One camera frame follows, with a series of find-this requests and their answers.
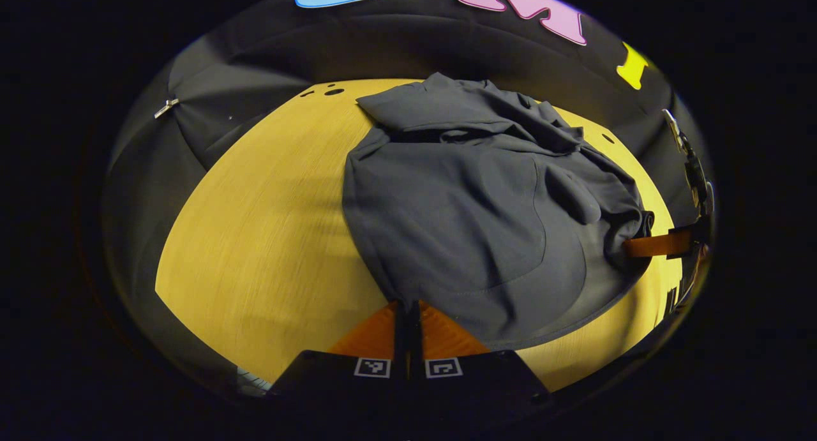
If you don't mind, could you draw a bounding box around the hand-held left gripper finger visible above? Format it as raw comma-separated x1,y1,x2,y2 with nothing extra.
407,300,555,422
267,301,409,422

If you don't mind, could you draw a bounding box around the black backdrop cloth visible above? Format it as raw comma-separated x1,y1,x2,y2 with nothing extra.
102,0,716,400

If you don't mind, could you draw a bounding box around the grey long-sleeved polo shirt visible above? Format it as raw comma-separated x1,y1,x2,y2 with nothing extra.
341,71,656,352

